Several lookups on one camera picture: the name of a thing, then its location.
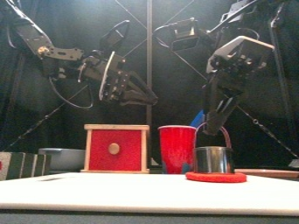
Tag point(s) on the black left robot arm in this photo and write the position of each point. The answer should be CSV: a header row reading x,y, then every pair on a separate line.
x,y
29,33

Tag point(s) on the blue plastic utensil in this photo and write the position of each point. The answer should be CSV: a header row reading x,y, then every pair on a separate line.
x,y
197,119

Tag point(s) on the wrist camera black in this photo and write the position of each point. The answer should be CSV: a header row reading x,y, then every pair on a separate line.
x,y
184,35
115,36

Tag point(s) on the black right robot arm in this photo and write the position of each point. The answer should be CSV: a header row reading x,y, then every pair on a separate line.
x,y
240,13

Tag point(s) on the light wooden drawer box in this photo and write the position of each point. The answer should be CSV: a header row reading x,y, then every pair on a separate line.
x,y
116,127

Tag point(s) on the green white striped box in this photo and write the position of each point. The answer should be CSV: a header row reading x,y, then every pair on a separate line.
x,y
21,164

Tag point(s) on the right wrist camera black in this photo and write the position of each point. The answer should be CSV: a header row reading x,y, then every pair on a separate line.
x,y
184,35

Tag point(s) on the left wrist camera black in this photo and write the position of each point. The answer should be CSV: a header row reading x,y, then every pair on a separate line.
x,y
115,36

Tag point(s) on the black frame pole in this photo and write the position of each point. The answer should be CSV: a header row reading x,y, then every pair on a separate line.
x,y
280,87
149,35

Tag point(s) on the flat wooden plate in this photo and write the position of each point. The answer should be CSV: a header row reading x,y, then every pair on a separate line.
x,y
268,173

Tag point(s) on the red plastic cup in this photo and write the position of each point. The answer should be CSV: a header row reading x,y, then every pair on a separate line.
x,y
175,148

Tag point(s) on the red dough disc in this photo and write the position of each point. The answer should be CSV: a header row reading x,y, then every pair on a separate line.
x,y
216,177

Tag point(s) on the red drawer with wooden knob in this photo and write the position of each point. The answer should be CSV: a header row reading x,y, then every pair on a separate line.
x,y
115,148

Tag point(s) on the white plastic cutting board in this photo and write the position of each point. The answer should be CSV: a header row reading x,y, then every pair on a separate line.
x,y
147,192

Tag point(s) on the grey bowl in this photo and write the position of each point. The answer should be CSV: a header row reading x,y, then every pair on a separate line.
x,y
65,159

